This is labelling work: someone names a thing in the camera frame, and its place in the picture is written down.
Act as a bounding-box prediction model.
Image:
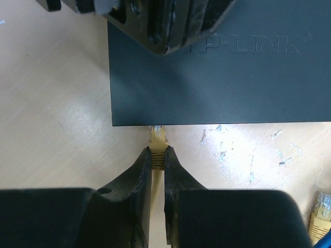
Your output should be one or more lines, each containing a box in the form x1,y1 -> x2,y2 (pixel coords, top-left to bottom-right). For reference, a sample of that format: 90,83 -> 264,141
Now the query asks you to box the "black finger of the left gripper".
36,0 -> 234,55

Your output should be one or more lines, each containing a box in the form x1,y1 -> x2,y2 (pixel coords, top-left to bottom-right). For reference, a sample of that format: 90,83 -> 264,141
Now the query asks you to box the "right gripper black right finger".
164,147 -> 311,247

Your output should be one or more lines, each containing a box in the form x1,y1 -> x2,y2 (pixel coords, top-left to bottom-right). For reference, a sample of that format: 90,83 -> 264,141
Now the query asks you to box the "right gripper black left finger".
1,148 -> 152,247

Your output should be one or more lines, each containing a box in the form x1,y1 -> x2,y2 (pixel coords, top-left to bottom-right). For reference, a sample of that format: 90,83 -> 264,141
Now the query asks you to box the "yellow ethernet cable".
147,124 -> 170,248

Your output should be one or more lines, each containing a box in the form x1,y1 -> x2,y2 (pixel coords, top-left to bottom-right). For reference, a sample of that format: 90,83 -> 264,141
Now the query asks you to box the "black network switch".
108,1 -> 330,126

